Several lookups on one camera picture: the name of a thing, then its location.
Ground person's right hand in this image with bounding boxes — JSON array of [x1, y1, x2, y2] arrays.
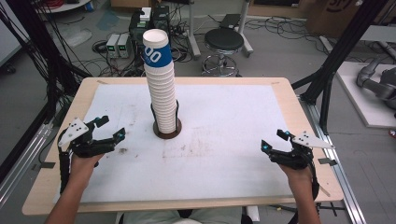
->
[[278, 163, 314, 191]]

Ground person's light shorts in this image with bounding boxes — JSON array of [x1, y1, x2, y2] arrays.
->
[[116, 206, 250, 224]]

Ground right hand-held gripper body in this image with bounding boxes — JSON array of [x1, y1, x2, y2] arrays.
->
[[269, 130, 336, 171]]

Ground thin wooden stick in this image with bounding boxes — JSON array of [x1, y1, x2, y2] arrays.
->
[[318, 185, 332, 198]]

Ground white platform board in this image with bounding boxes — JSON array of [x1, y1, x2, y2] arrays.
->
[[335, 61, 396, 129]]

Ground white mat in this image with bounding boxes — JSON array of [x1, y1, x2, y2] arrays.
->
[[54, 83, 312, 204]]

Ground black floor cables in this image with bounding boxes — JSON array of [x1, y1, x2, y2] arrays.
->
[[246, 15, 331, 54]]

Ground black round stool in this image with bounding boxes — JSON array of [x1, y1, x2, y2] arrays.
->
[[200, 27, 246, 77]]

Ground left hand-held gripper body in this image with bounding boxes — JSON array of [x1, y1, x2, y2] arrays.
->
[[57, 117, 117, 159]]

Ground brown cup holder black rods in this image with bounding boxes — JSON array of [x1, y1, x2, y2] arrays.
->
[[149, 99, 183, 140]]

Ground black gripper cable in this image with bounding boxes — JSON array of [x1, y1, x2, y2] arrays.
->
[[307, 161, 321, 201], [58, 148, 72, 194]]

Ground person's left hand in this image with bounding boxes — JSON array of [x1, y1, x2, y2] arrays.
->
[[70, 153, 106, 183]]

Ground cardboard box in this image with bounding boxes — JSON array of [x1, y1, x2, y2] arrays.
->
[[306, 0, 396, 39]]

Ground black computer tower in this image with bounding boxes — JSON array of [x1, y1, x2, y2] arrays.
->
[[151, 5, 172, 34]]

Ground black metal frame with cables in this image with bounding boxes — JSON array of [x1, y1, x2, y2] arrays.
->
[[0, 0, 92, 125]]

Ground dark tape piece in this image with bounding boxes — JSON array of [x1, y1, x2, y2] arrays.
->
[[31, 161, 56, 172], [318, 157, 338, 167]]

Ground aluminium rail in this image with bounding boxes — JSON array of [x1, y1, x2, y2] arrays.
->
[[0, 122, 54, 209], [300, 96, 368, 224]]

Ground black electronic device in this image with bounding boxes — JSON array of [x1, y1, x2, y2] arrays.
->
[[128, 10, 153, 48]]

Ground white stand leg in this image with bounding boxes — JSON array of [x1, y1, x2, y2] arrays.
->
[[186, 0, 203, 61], [234, 0, 255, 59]]

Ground small white box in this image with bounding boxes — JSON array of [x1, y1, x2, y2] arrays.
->
[[139, 7, 152, 22]]

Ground stack of white paper cups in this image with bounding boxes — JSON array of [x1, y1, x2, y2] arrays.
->
[[142, 28, 177, 134]]

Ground grey power supply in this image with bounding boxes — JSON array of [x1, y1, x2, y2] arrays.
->
[[117, 33, 132, 59], [106, 33, 120, 59]]

